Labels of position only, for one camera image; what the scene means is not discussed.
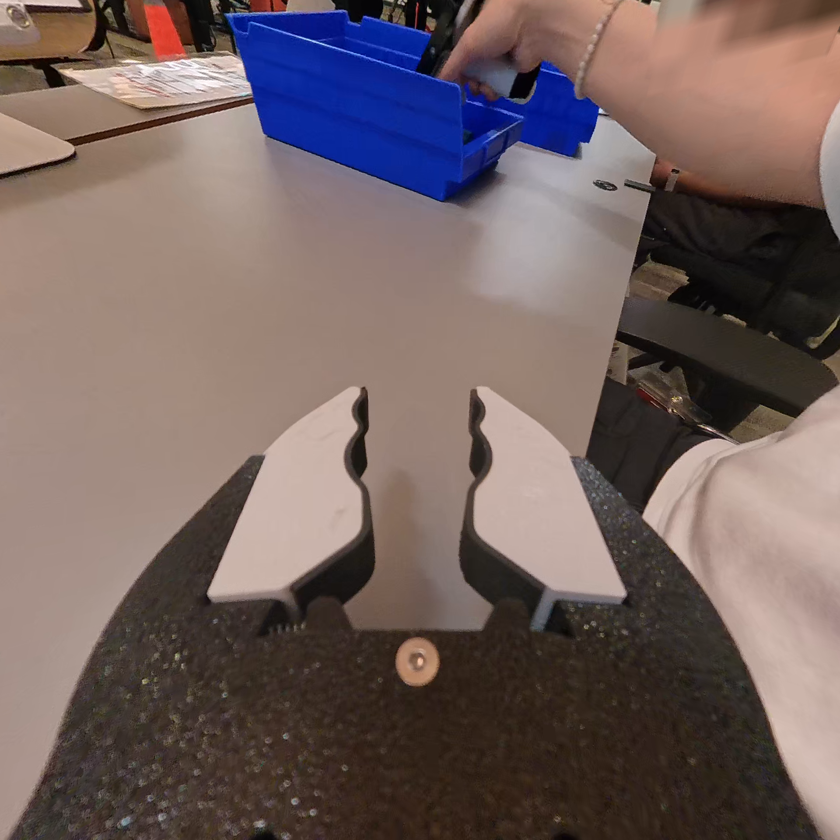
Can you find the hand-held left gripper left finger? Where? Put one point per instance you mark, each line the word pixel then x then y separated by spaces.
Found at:
pixel 295 518

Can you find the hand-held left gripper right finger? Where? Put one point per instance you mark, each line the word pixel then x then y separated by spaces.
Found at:
pixel 544 525

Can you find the blue plastic bin with tag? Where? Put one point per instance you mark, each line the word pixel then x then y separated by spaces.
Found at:
pixel 354 124

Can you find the person's right forearm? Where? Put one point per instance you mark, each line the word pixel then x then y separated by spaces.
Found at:
pixel 709 98

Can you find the person's right hand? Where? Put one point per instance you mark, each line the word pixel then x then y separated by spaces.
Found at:
pixel 525 33

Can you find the black bag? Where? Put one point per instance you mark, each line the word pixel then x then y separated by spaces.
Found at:
pixel 630 446

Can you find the round table grommet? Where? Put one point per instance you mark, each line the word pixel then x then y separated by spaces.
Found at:
pixel 605 185

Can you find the small black clip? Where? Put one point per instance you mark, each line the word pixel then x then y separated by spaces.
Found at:
pixel 640 186

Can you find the laminated paper sheet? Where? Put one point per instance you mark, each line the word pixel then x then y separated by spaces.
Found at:
pixel 164 82

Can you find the instruction sheet on stand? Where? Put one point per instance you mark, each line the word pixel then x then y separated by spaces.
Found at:
pixel 26 148

